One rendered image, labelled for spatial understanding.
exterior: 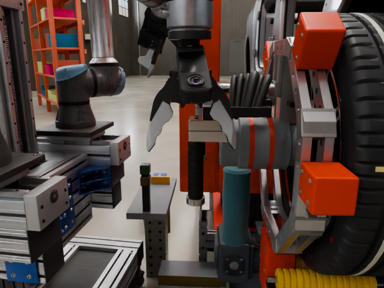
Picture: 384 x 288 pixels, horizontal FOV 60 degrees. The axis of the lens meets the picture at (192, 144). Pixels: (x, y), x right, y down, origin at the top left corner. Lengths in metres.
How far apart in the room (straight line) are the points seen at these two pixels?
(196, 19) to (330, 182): 0.34
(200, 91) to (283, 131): 0.44
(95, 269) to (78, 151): 0.53
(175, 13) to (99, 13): 0.88
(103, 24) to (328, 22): 0.91
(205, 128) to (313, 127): 0.22
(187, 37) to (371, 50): 0.36
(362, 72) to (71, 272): 1.31
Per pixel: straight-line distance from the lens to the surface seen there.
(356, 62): 0.70
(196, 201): 0.76
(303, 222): 0.72
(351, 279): 1.00
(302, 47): 0.70
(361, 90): 0.67
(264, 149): 0.86
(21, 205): 0.87
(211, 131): 0.71
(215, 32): 1.32
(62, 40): 6.45
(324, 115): 0.67
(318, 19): 0.72
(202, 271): 1.63
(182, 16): 0.54
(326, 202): 0.61
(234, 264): 1.34
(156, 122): 0.55
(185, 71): 0.50
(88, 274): 1.54
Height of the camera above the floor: 1.08
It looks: 15 degrees down
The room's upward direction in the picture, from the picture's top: straight up
